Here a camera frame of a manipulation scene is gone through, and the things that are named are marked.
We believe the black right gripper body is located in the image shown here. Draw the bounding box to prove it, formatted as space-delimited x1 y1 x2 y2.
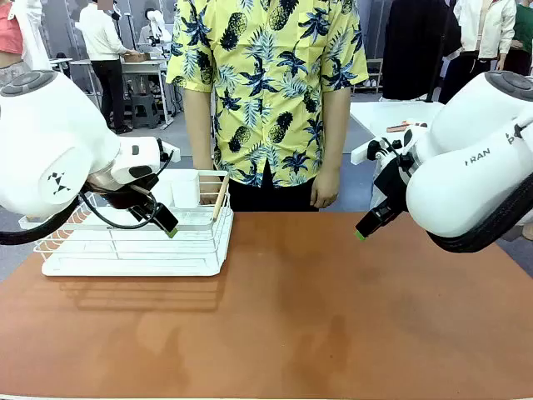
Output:
376 155 416 218

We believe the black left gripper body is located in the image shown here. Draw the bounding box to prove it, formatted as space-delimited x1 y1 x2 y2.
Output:
103 173 163 223

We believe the white wire dish rack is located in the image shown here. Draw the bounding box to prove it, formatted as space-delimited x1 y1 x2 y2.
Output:
17 169 235 278

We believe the person's left forearm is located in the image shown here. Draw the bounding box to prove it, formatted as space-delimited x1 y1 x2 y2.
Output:
317 86 352 172

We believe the person's right forearm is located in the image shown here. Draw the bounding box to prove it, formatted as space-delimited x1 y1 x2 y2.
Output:
182 87 216 171

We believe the person's right hand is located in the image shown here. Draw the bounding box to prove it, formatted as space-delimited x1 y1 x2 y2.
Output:
198 166 222 205

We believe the person's left hand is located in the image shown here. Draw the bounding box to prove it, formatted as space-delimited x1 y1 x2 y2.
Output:
310 166 341 209

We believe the white cutlery holder cup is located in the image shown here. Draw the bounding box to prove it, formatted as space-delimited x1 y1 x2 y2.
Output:
170 169 202 209

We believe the small brown object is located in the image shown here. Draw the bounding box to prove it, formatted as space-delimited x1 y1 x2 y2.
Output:
386 119 428 133

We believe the white side table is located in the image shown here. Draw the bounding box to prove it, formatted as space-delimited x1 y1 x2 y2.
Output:
348 99 446 148

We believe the grey step stool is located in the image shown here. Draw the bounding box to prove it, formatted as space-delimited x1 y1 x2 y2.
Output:
128 93 162 129

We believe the white background desk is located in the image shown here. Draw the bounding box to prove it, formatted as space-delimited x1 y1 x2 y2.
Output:
69 58 175 126

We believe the black hanging garment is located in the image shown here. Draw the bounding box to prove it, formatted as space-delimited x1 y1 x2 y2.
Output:
381 0 461 101

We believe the person in white sweater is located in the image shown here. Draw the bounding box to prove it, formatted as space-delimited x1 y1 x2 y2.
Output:
73 0 141 135

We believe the small white desk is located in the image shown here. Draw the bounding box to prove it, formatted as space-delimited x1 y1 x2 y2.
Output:
48 57 74 76

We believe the person in yellow pineapple shirt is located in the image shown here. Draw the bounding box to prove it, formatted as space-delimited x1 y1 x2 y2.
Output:
165 0 370 213

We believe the person in white jacket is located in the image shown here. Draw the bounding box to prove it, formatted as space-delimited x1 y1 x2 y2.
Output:
437 0 518 105

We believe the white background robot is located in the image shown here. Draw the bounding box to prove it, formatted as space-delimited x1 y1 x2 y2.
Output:
139 7 172 47

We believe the person in pink top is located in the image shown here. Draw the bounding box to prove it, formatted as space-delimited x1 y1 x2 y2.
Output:
0 0 53 87

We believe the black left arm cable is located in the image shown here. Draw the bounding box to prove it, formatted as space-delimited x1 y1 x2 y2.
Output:
0 149 176 246

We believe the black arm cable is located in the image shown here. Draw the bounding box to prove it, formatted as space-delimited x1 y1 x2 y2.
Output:
366 128 414 168
0 149 176 246

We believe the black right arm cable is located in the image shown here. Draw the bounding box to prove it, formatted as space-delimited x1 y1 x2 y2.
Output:
366 128 414 168

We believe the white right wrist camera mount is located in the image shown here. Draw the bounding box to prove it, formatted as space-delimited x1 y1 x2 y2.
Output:
350 136 417 166

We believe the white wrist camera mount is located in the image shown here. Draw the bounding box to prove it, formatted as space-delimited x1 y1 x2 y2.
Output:
160 139 182 164
350 136 417 166

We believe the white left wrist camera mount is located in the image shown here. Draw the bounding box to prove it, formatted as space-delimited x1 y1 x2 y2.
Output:
160 139 182 164

